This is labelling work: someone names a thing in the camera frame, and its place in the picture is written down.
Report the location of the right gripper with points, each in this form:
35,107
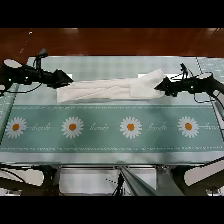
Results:
170,86

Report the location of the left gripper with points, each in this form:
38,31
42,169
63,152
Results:
60,79

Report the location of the white shirt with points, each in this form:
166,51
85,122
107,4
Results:
113,89

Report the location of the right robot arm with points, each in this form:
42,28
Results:
206,85

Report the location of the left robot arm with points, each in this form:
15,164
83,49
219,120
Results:
23,74

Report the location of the silver frame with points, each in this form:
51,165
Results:
140,186

